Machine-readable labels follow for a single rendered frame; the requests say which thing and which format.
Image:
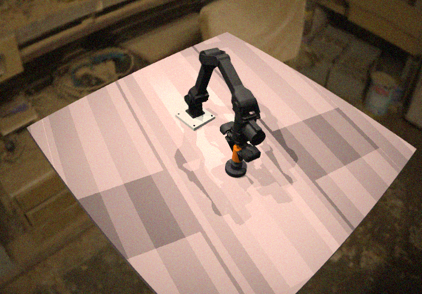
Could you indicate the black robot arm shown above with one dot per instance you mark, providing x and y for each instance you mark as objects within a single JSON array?
[{"x": 242, "y": 100}]

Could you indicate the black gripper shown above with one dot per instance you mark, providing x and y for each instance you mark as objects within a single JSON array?
[{"x": 248, "y": 152}]

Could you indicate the orange knob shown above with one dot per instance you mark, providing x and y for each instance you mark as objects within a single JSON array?
[{"x": 235, "y": 155}]

